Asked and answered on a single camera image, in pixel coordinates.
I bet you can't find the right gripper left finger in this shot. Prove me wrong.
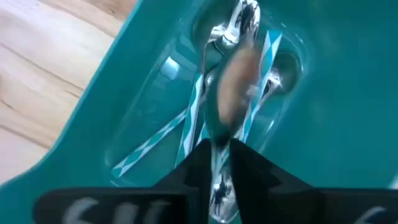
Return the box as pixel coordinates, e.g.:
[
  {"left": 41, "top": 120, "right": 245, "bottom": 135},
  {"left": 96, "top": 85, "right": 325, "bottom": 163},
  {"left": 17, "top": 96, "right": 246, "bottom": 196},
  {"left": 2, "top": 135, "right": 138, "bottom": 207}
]
[{"left": 154, "top": 139, "right": 211, "bottom": 194}]

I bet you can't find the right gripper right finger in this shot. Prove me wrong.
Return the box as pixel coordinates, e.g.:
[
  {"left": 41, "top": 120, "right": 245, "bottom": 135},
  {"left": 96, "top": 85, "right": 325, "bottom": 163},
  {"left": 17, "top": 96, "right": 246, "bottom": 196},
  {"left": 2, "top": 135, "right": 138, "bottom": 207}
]
[{"left": 230, "top": 139, "right": 313, "bottom": 194}]

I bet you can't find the teal plastic bin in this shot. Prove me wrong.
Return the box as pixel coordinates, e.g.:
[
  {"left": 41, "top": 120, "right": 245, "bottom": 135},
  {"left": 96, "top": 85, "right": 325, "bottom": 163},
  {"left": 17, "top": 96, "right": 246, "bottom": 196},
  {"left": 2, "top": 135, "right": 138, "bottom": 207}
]
[{"left": 0, "top": 0, "right": 398, "bottom": 224}]

